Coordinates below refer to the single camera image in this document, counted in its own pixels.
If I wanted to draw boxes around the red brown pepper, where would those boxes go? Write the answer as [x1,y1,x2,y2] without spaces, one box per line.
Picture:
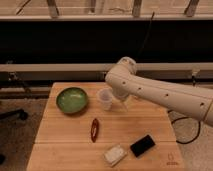
[90,119,99,143]

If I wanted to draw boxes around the clear plastic cup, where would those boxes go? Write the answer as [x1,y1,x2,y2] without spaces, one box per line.
[97,88,112,111]

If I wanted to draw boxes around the black hanging cable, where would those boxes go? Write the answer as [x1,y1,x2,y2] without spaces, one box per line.
[134,11,156,63]

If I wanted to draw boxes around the green ceramic bowl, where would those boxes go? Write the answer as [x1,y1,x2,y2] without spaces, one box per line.
[56,87,89,114]

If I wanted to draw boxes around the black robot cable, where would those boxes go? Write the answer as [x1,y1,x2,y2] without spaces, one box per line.
[167,109,202,146]

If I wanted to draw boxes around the white rectangular sponge block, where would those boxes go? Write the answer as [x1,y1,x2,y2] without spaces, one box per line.
[104,144,127,167]

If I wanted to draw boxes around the black smartphone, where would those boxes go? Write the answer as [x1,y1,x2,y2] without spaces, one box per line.
[130,135,155,157]

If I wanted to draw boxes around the black office chair base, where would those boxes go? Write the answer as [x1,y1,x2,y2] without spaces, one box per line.
[0,109,28,120]

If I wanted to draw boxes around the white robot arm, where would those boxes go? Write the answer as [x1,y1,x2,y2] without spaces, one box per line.
[105,57,213,127]

